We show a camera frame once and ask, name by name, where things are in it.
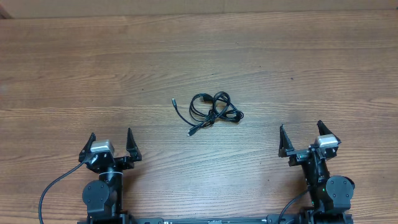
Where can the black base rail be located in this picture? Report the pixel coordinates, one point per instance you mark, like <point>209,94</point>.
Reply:
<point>270,219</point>

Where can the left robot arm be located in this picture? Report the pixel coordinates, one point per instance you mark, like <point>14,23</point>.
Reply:
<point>104,197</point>

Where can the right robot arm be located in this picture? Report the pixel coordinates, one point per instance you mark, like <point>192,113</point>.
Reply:
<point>330,195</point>

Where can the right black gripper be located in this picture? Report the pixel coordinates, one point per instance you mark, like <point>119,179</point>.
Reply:
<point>299,155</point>

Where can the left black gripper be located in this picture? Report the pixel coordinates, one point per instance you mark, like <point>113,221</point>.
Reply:
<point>127,162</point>

